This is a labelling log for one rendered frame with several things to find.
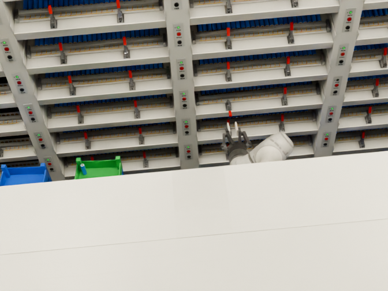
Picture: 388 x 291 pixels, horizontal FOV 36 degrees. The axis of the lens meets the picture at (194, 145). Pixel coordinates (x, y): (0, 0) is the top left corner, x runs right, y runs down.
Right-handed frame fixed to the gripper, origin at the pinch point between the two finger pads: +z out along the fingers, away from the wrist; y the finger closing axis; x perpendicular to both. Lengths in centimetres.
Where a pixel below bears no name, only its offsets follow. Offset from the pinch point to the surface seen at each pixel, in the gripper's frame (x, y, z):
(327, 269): 81, -2, -157
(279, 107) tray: -1.9, 24.3, 16.5
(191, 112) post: 0.5, -17.4, 16.1
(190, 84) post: 18.0, -17.0, 11.8
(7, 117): 4, -103, 21
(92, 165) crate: -14, -65, 1
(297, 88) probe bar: 4.1, 33.9, 22.1
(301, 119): -16.8, 37.6, 26.8
